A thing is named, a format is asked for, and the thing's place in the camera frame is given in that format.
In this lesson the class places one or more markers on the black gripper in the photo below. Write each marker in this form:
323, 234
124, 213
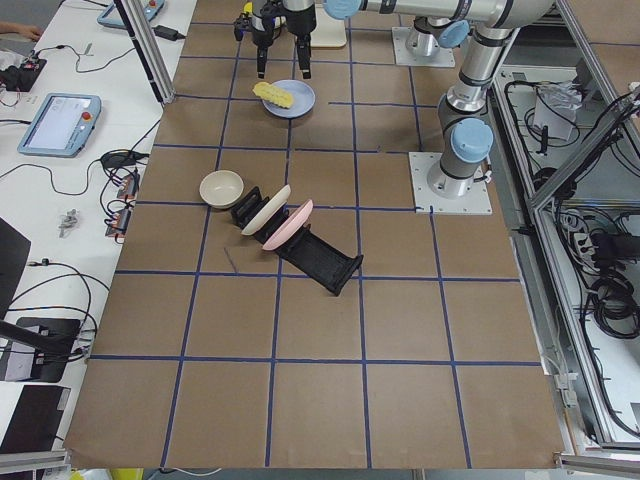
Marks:
262, 31

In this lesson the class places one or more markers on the bread piece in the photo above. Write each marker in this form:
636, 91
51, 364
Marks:
273, 94

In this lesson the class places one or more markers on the blue plate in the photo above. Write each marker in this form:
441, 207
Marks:
303, 96

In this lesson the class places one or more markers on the cream plate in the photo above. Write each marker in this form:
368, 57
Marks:
267, 212

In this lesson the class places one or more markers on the pink plate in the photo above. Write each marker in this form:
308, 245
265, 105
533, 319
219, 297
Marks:
290, 226

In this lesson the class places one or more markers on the cream tray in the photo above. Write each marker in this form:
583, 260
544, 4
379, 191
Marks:
329, 32

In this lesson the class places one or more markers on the black power adapter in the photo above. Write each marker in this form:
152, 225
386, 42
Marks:
168, 33

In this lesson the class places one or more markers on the cream bowl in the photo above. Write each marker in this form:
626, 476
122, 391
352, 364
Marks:
221, 189

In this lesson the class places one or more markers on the black dish rack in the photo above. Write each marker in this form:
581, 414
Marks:
312, 255

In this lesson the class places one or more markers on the near teach pendant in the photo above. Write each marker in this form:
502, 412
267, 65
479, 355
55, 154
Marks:
61, 126

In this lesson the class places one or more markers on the black monitor stand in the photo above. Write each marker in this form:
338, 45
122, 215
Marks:
38, 348

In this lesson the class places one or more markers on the aluminium frame post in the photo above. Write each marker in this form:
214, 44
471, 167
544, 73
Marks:
144, 41

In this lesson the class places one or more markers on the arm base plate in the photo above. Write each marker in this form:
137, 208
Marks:
436, 193
418, 49

